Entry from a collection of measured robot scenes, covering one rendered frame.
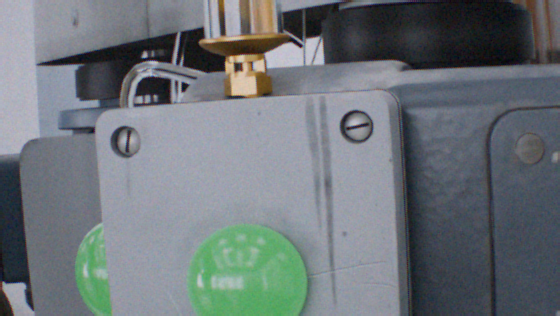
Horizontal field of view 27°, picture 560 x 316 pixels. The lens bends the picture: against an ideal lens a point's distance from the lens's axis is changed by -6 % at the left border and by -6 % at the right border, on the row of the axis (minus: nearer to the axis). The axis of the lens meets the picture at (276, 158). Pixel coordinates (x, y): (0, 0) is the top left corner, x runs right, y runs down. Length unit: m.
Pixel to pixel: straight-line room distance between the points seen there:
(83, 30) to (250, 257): 0.47
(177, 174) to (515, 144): 0.10
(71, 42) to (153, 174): 0.46
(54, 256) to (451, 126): 0.47
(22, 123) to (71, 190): 5.16
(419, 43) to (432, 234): 0.12
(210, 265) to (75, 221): 0.49
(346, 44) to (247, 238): 0.19
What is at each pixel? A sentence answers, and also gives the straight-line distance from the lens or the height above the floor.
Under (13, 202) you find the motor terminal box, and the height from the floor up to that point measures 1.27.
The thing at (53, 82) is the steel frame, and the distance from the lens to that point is 5.38.
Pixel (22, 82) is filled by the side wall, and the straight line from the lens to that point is 5.92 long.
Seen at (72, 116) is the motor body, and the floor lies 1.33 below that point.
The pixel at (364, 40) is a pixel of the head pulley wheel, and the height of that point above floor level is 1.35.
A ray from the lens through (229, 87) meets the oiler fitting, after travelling 0.38.
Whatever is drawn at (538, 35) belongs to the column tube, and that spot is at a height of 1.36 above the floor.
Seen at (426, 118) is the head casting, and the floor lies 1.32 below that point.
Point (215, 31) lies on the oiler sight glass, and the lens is 0.38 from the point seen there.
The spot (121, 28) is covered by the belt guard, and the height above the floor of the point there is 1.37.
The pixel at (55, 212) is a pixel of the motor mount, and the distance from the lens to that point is 0.78.
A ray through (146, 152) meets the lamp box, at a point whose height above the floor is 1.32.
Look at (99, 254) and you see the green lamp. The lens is 0.32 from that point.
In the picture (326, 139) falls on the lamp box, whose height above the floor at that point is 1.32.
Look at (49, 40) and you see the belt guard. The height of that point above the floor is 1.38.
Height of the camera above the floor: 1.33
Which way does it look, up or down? 3 degrees down
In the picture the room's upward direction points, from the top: 4 degrees counter-clockwise
